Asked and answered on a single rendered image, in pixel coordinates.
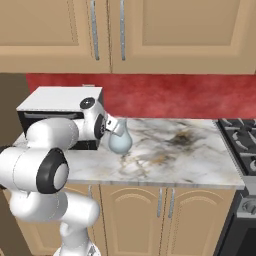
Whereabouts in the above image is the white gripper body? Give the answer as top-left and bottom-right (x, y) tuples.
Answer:
(109, 116), (128, 137)

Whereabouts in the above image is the tan upper cupboard door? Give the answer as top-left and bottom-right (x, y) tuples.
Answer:
(0, 0), (112, 75)
(110, 0), (256, 76)

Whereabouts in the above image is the silver stove knob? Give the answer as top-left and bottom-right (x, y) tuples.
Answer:
(241, 197), (256, 215)

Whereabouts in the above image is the white and black microwave oven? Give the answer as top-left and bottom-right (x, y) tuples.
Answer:
(16, 85), (105, 151)

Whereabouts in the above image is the black gas stove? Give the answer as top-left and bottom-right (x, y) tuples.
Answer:
(213, 117), (256, 256)

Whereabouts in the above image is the silver upper cupboard handle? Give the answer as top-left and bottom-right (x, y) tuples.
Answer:
(89, 0), (101, 62)
(118, 0), (127, 62)

